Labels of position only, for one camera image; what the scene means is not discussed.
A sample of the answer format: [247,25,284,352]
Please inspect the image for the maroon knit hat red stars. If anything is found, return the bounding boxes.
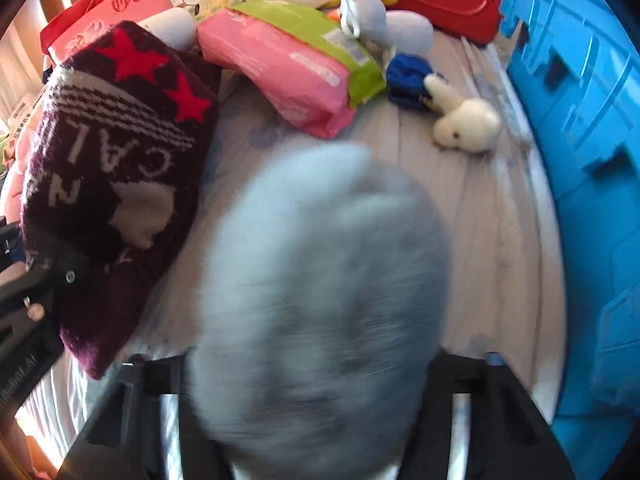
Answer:
[20,22,221,378]

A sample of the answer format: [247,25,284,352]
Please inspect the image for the grey fluffy plush toy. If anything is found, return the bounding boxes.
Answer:
[188,143,451,479]

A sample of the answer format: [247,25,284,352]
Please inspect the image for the white paper roll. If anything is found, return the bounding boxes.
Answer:
[138,8,196,51]

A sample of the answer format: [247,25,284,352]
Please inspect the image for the pink tissue pack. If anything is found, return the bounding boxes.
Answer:
[39,0,172,64]

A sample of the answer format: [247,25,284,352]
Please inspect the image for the blue knit pouch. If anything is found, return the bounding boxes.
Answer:
[385,53,435,110]

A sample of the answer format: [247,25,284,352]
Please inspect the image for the blue plastic storage crate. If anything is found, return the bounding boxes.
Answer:
[501,0,639,479]

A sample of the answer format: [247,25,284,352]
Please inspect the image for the pink green wet wipes pack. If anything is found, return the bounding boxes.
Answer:
[198,0,386,140]

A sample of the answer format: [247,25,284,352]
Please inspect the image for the white blue duck toy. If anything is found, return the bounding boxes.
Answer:
[338,0,435,58]

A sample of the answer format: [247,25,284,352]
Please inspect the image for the white bunny plush keychain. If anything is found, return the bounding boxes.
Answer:
[423,73,502,155]

